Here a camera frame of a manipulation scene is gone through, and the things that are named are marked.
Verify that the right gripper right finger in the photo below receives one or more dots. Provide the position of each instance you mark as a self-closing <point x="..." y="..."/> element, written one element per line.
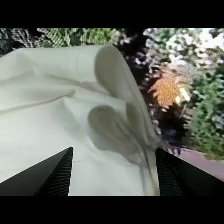
<point x="186" y="178"/>

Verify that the white shirt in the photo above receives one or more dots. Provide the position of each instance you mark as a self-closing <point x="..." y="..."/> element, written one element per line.
<point x="50" y="110"/>

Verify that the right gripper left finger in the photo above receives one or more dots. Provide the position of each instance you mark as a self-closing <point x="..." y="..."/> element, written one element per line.
<point x="50" y="175"/>

